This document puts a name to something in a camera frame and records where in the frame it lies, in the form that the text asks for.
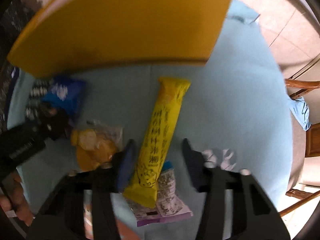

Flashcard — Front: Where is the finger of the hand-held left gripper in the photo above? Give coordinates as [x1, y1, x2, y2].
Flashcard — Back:
[36, 104, 72, 141]

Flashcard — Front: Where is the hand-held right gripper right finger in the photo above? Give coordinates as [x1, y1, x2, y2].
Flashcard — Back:
[182, 138, 291, 240]

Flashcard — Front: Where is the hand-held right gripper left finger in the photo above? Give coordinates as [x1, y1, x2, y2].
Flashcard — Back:
[27, 139, 137, 240]

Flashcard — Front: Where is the blue snack packet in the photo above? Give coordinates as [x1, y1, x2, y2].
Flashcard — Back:
[41, 76, 88, 116]

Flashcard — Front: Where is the yellow snack bar packet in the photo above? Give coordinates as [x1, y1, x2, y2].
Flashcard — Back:
[122, 77, 191, 209]

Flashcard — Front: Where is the yellow cardboard box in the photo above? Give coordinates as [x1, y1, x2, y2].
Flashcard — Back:
[7, 0, 236, 78]

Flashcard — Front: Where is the person's left hand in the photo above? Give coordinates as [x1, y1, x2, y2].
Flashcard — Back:
[0, 173, 35, 227]

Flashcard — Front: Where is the black white striped packet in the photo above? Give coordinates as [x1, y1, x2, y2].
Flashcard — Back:
[24, 79, 51, 121]

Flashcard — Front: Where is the yellow-green snack packet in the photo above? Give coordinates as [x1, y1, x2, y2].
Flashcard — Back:
[70, 121, 124, 172]

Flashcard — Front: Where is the purple-edged clear packet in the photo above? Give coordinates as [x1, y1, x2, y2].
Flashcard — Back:
[124, 161, 194, 228]

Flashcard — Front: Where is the light blue printed tablecloth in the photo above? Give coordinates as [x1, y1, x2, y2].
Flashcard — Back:
[7, 0, 293, 240]

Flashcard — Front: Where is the wooden chair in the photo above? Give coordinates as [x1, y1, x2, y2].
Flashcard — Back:
[278, 78, 320, 218]

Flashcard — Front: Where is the blue cloth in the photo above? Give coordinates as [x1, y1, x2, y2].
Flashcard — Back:
[289, 96, 313, 131]

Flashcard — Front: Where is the wooden cabinet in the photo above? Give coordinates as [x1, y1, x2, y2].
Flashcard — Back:
[304, 122, 320, 158]

